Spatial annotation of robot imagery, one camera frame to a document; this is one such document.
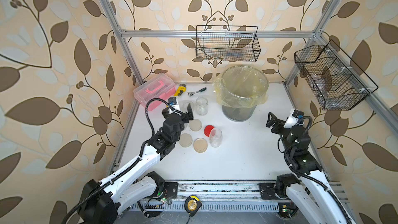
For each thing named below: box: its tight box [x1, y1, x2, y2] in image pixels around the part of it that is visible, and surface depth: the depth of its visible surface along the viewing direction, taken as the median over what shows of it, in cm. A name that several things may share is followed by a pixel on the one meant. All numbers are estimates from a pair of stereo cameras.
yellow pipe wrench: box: [173, 84, 187, 97], surface depth 118 cm
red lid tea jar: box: [209, 127, 223, 148], surface depth 91 cm
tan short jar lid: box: [193, 137, 208, 153], surface depth 91 cm
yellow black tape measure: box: [183, 195, 203, 217], surface depth 70 cm
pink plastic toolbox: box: [133, 73, 176, 112], surface depth 107 cm
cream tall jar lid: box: [178, 133, 193, 148], surface depth 93 cm
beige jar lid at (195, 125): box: [188, 118, 203, 132], surface depth 99 cm
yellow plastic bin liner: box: [213, 65, 269, 108], surface depth 91 cm
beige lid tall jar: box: [195, 96, 209, 116], surface depth 101 cm
